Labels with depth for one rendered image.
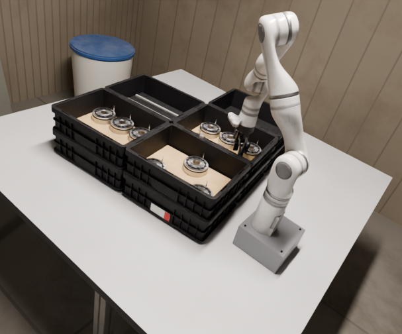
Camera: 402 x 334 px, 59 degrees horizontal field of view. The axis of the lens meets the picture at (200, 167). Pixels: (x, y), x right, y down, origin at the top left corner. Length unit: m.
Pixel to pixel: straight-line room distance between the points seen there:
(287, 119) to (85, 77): 2.18
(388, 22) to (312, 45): 0.54
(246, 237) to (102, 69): 2.02
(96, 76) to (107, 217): 1.79
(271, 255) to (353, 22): 2.01
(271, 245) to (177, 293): 0.37
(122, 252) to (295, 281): 0.62
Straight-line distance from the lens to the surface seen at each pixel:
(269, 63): 1.11
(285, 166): 1.14
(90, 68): 3.00
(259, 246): 1.32
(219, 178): 1.45
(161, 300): 1.18
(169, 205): 1.32
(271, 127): 1.95
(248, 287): 1.28
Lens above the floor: 1.69
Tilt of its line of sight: 36 degrees down
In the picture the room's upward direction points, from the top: 14 degrees clockwise
